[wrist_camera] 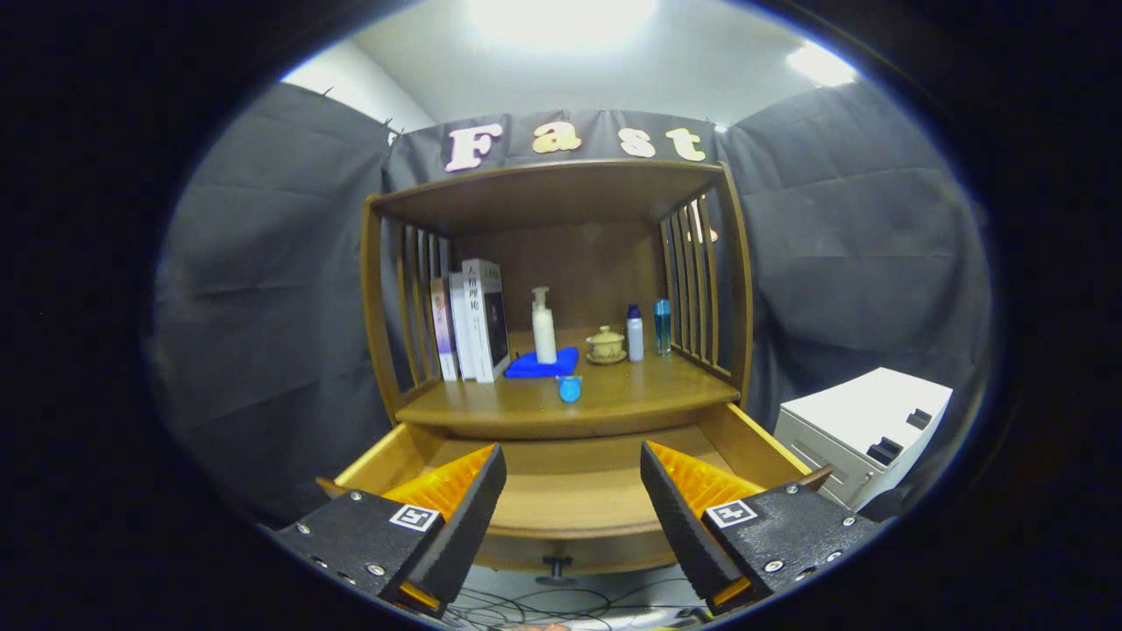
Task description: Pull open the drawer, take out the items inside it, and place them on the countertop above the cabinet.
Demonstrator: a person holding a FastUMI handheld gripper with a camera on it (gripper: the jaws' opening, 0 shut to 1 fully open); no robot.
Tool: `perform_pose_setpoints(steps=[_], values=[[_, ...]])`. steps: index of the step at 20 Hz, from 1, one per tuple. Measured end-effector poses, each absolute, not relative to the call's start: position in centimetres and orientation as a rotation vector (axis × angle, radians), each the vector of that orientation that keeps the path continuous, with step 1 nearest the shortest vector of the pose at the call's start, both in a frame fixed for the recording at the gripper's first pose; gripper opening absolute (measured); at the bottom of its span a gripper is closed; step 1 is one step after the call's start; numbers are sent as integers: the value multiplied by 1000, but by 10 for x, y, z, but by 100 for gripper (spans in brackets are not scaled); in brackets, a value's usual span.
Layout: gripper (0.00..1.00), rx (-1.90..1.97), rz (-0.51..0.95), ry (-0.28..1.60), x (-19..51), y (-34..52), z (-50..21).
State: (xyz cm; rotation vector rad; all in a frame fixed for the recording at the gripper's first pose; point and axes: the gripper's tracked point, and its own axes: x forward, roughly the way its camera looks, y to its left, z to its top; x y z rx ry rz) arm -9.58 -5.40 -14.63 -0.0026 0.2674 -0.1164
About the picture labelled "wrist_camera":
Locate black floor cables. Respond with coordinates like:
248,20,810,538
443,583,702,630

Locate blue folded cloth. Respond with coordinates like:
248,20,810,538
504,346,580,379

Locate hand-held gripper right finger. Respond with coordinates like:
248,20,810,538
640,441,882,614

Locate thick white and black book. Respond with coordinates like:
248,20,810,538
462,258,512,384

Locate wooden drawer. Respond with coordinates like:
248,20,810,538
316,401,834,586

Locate white box unit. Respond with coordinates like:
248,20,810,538
773,367,954,512

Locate small rectangular ceiling light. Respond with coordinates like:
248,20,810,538
785,39,860,89

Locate thin purple book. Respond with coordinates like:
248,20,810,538
430,278,458,382

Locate brown wooden cabinet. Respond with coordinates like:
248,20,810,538
359,158,755,442

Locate thin white book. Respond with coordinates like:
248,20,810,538
449,272,477,380

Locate wooden countertop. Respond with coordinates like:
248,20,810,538
394,329,742,441

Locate yellow ceramic lidded cup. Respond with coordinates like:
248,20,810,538
586,325,628,365

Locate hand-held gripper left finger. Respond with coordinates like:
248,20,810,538
263,443,508,619

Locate white pump bottle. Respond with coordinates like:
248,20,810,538
531,287,557,365

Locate large round ceiling light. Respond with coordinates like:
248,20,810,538
465,0,658,49

